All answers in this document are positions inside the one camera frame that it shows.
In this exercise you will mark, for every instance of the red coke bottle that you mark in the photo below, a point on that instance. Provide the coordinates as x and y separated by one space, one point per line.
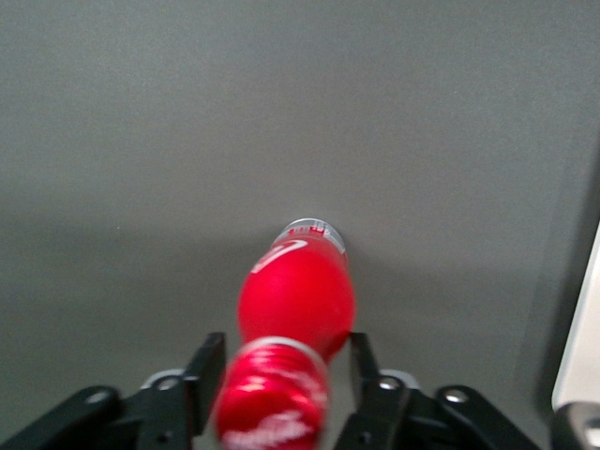
295 300

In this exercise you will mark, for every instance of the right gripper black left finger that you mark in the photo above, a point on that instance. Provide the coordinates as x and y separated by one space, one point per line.
197 389

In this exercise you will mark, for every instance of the white rectangular plastic tray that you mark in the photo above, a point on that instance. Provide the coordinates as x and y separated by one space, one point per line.
583 337

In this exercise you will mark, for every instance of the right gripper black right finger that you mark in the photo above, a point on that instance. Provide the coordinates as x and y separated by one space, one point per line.
375 412

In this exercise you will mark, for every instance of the dark grey table mat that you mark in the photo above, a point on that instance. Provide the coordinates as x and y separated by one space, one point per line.
140 140

